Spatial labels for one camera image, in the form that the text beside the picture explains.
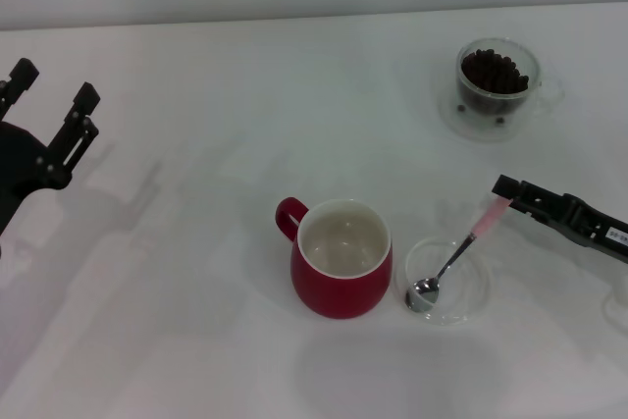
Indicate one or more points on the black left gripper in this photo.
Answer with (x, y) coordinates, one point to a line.
(19, 164)

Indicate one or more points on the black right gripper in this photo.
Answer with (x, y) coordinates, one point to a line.
(598, 230)

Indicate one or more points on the red ceramic mug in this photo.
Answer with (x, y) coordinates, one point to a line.
(343, 296)

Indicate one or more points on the coffee beans pile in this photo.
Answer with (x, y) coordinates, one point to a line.
(490, 70)

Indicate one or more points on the clear glass cup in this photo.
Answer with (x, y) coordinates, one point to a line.
(531, 60)

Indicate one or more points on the clear glass saucer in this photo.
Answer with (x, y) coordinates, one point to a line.
(471, 127)

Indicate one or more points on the small clear glass dish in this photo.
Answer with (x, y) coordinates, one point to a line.
(466, 291)

